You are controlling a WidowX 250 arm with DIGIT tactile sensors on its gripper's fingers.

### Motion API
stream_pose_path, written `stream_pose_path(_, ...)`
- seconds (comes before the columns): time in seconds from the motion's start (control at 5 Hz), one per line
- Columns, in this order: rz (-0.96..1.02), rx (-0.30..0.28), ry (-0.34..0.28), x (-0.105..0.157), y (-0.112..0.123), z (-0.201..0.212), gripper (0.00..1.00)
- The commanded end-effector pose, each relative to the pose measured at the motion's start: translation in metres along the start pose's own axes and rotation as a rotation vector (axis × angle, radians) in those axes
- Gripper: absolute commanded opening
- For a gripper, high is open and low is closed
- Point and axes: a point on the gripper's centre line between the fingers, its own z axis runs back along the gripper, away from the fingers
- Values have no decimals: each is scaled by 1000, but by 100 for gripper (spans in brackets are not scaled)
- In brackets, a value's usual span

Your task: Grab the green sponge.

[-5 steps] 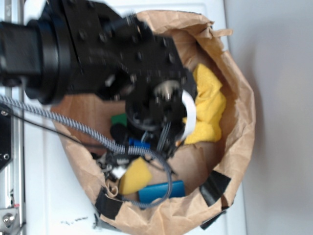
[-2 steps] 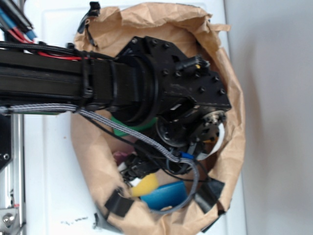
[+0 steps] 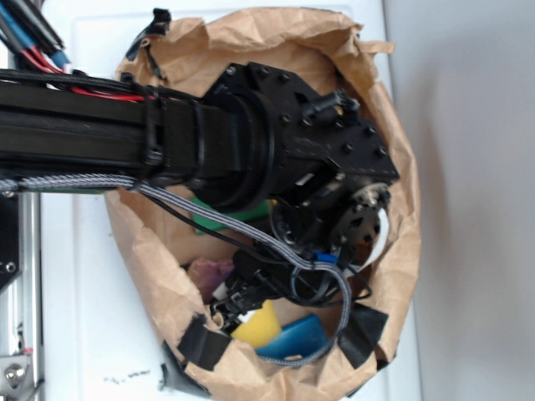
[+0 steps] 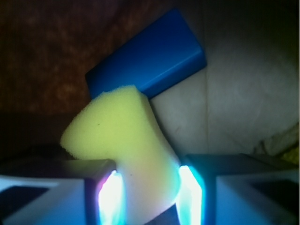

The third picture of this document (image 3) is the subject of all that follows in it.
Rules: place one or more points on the brown paper bag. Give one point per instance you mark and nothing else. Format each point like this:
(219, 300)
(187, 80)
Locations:
(327, 49)

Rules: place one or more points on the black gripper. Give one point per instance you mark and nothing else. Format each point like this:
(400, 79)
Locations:
(251, 277)

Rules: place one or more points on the yellow sponge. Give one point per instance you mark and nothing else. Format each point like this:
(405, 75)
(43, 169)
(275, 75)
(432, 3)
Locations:
(258, 327)

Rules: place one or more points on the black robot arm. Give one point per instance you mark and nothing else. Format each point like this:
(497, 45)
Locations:
(260, 152)

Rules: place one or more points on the black bracket plate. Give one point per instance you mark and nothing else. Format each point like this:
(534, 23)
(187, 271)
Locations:
(10, 237)

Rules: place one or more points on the blue rectangular block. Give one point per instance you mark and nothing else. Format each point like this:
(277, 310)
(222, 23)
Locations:
(298, 339)

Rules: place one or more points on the aluminium frame rail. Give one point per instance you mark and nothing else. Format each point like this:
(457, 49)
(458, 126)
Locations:
(22, 360)

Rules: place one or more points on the green rectangular block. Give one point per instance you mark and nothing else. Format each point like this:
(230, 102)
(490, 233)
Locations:
(258, 213)

